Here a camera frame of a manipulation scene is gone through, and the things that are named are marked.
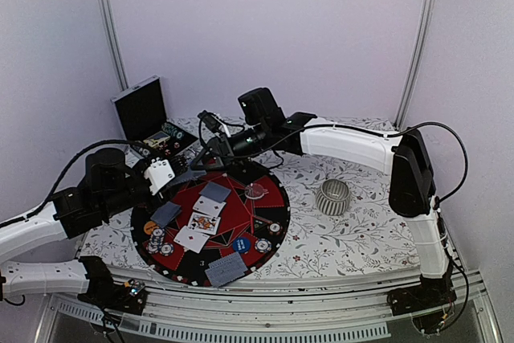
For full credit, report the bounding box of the blue playing card deck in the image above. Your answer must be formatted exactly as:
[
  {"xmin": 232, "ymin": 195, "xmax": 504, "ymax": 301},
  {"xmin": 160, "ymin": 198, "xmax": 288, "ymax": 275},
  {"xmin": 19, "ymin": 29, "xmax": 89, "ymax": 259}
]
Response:
[{"xmin": 164, "ymin": 169, "xmax": 206, "ymax": 190}]

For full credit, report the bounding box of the queen of spades card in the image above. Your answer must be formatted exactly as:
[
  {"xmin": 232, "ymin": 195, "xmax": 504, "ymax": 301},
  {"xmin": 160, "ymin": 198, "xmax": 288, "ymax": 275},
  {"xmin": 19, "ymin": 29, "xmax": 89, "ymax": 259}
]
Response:
[{"xmin": 188, "ymin": 212, "xmax": 221, "ymax": 235}]

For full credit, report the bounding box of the spread blue chips pile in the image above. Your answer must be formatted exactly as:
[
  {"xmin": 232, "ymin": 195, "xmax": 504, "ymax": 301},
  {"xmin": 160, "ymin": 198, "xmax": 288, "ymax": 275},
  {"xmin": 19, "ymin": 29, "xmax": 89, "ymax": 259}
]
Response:
[{"xmin": 146, "ymin": 228, "xmax": 165, "ymax": 254}]

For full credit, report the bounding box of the black triangular all-in button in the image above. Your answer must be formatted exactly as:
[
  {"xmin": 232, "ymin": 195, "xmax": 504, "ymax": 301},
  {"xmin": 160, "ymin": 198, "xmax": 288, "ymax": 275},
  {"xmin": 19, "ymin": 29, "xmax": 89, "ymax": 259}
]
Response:
[{"xmin": 252, "ymin": 217, "xmax": 269, "ymax": 232}]

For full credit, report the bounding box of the single blue white chip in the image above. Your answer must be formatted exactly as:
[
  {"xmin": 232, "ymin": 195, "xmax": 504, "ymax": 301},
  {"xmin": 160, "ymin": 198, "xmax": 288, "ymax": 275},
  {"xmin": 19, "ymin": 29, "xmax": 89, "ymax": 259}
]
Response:
[{"xmin": 159, "ymin": 243, "xmax": 174, "ymax": 257}]

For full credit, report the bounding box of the blue white chip stack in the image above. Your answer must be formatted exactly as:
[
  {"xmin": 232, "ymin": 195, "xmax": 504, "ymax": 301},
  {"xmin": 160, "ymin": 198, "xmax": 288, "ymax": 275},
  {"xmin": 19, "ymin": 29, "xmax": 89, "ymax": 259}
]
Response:
[{"xmin": 255, "ymin": 239, "xmax": 272, "ymax": 253}]

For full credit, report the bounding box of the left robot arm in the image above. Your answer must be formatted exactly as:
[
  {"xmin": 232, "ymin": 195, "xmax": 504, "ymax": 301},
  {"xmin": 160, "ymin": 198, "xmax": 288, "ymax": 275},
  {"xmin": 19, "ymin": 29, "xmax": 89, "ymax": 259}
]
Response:
[{"xmin": 1, "ymin": 139, "xmax": 188, "ymax": 307}]

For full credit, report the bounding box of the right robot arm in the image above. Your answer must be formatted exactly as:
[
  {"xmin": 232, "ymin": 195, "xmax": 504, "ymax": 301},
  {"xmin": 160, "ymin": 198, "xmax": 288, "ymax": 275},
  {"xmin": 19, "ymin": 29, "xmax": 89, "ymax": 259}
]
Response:
[{"xmin": 191, "ymin": 88, "xmax": 456, "ymax": 308}]

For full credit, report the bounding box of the boxed card deck in case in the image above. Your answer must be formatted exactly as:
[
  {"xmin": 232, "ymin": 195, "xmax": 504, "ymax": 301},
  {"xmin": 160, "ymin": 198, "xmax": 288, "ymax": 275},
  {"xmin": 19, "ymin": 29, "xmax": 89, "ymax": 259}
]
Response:
[{"xmin": 144, "ymin": 131, "xmax": 170, "ymax": 148}]

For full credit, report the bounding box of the chip row in case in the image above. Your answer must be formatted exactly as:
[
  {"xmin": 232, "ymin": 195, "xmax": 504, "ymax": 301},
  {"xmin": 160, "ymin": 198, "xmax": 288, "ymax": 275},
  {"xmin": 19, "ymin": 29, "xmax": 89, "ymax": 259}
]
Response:
[{"xmin": 161, "ymin": 122, "xmax": 185, "ymax": 142}]

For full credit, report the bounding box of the clear acrylic dealer button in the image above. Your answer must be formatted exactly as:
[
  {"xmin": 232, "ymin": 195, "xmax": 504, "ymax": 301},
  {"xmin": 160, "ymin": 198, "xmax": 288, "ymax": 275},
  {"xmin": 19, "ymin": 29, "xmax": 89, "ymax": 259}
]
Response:
[{"xmin": 244, "ymin": 182, "xmax": 268, "ymax": 200}]

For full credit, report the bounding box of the round red black poker mat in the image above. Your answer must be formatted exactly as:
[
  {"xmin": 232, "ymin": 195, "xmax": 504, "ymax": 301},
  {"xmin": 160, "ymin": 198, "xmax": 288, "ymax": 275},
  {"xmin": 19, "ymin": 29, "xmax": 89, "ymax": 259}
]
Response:
[{"xmin": 131, "ymin": 161, "xmax": 290, "ymax": 287}]

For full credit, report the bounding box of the aluminium poker chip case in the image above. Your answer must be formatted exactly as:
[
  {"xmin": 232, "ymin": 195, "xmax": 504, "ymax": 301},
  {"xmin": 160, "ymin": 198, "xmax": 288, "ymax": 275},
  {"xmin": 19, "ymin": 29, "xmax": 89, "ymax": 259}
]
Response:
[{"xmin": 111, "ymin": 76, "xmax": 198, "ymax": 157}]

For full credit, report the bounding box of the orange big blind button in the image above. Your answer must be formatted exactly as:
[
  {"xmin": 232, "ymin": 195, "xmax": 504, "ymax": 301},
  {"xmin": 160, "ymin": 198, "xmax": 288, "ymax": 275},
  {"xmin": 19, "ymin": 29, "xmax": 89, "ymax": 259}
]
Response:
[{"xmin": 144, "ymin": 221, "xmax": 160, "ymax": 235}]

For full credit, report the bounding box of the blue small blind button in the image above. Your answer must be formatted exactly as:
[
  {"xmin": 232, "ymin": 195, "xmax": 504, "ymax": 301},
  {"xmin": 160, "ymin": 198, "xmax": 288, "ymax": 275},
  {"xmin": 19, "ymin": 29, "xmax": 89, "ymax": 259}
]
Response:
[{"xmin": 232, "ymin": 237, "xmax": 251, "ymax": 254}]

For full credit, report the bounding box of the floral table cover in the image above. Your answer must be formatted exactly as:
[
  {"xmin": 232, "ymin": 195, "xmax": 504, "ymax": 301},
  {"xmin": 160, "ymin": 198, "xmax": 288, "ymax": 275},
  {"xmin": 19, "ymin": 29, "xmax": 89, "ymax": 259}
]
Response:
[{"xmin": 75, "ymin": 116, "xmax": 451, "ymax": 280}]

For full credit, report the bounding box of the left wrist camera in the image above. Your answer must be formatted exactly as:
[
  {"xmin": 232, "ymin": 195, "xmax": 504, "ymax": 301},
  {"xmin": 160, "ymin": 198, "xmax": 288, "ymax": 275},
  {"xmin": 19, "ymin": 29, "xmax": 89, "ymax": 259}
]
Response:
[{"xmin": 144, "ymin": 159, "xmax": 175, "ymax": 195}]

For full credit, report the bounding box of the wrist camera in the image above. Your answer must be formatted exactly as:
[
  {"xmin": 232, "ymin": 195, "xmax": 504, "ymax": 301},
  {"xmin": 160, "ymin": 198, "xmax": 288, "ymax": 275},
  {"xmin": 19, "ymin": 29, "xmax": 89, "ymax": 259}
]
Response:
[
  {"xmin": 144, "ymin": 159, "xmax": 175, "ymax": 195},
  {"xmin": 198, "ymin": 110, "xmax": 231, "ymax": 138}
]

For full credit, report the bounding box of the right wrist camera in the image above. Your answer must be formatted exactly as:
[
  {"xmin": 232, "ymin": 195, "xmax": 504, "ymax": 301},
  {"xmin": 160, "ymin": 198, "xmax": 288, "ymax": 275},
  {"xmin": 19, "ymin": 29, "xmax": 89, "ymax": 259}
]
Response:
[{"xmin": 198, "ymin": 110, "xmax": 231, "ymax": 138}]

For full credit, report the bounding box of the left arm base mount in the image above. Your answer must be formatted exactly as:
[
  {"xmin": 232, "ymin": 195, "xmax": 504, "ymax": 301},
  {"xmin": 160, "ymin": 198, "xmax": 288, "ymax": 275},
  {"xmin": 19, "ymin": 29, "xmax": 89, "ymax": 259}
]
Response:
[{"xmin": 77, "ymin": 256, "xmax": 148, "ymax": 316}]

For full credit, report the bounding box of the aluminium front rail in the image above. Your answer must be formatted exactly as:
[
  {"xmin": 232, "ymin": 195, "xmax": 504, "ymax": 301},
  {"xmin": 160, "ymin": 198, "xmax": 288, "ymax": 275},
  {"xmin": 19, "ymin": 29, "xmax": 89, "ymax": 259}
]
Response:
[{"xmin": 34, "ymin": 264, "xmax": 503, "ymax": 343}]

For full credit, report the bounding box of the left aluminium post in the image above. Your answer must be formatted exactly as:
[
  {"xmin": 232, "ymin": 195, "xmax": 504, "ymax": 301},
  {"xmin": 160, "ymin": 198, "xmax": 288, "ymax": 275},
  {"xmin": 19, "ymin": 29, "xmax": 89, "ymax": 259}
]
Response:
[{"xmin": 97, "ymin": 0, "xmax": 129, "ymax": 91}]

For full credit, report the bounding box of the aluminium post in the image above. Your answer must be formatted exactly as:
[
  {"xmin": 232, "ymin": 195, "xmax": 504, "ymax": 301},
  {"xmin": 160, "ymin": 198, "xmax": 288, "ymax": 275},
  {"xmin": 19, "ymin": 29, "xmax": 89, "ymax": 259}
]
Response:
[
  {"xmin": 394, "ymin": 0, "xmax": 436, "ymax": 129},
  {"xmin": 97, "ymin": 0, "xmax": 129, "ymax": 91}
]

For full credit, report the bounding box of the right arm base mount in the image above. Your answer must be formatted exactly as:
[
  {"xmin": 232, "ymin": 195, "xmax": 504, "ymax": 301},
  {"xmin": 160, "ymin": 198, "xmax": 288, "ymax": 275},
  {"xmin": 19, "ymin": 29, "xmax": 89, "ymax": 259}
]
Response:
[{"xmin": 386, "ymin": 284, "xmax": 457, "ymax": 335}]

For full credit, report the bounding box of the right aluminium post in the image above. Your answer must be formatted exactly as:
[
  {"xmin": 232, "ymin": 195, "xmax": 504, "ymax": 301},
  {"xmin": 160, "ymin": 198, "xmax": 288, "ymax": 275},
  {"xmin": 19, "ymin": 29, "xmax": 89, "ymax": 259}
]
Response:
[{"xmin": 394, "ymin": 0, "xmax": 436, "ymax": 129}]

